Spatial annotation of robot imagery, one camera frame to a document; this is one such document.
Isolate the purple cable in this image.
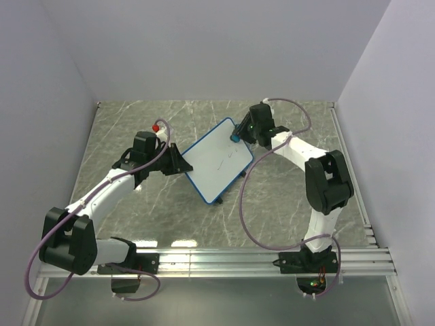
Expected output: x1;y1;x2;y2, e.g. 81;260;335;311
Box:
239;97;342;300
25;118;171;302

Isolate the aluminium mounting rail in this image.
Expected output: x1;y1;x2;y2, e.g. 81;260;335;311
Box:
37;247;398;279

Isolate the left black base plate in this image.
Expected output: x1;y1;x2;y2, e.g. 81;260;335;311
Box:
97;253;160;274

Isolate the right aluminium side rail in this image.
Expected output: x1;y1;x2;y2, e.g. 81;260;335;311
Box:
328;102;379;248

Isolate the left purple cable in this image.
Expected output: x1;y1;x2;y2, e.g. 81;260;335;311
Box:
25;118;171;302

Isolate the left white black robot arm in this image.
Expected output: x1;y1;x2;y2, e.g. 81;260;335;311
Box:
38;129;193;275

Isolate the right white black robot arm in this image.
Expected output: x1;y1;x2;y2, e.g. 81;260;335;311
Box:
230;98;354;272

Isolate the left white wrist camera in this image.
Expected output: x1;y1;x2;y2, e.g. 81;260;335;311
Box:
152;124;175;142

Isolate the blue framed small whiteboard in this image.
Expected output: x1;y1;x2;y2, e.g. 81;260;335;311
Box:
182;117;254;204

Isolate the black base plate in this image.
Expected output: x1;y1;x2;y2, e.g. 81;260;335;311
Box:
273;250;339;274
97;253;160;274

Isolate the blue whiteboard eraser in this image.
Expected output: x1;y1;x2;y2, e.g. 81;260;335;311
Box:
230;134;240;143

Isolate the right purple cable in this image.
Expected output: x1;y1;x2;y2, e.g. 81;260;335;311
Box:
239;97;342;300

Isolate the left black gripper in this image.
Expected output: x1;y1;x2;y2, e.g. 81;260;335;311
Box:
147;143;192;176

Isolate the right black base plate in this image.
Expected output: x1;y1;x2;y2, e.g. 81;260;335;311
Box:
273;250;339;274

